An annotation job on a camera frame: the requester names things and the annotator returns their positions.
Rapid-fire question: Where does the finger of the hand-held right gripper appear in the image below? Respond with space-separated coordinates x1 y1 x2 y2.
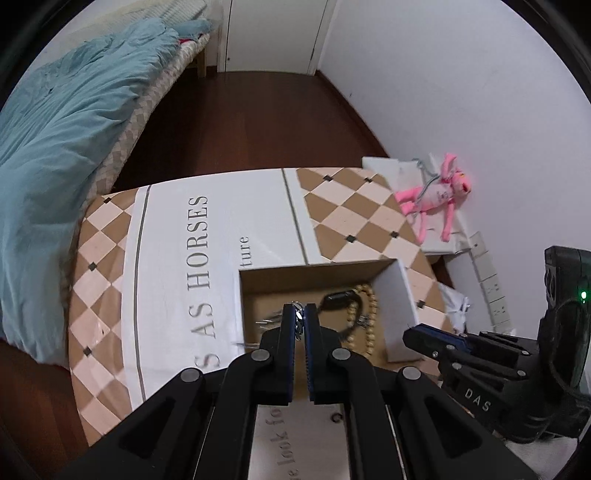
403 325 528 431
465 330 539 380

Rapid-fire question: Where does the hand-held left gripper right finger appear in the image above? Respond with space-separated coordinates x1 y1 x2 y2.
302 303 541 480

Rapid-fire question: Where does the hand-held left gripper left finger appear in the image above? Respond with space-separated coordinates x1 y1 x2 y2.
55 302 297 480

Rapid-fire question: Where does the silver earring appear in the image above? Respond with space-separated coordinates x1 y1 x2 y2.
291 300 308 343

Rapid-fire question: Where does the cardboard box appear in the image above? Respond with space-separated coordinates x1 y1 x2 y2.
239 258 423 402

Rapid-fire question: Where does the crumpled white plastic bag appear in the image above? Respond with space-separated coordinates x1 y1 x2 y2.
438 281 472 335

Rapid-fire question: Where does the black wristband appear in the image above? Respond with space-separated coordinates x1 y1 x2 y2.
318 287 370 343

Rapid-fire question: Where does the white power strip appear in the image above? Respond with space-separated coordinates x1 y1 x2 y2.
468 231 514 334

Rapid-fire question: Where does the pink plush toy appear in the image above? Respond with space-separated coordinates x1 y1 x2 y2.
394 152 474 244

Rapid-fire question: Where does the teal blanket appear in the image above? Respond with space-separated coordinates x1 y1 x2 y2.
0 20 182 366

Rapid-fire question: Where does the white door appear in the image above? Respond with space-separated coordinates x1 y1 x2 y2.
216 0 334 76

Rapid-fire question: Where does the folded pale bedding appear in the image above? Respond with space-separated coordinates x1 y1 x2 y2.
99 0 209 29

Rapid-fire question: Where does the wooden bead necklace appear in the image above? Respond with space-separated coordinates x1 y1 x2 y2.
344 283 380 360

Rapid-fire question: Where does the white wire hanger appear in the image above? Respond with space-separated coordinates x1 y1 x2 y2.
410 157 440 210

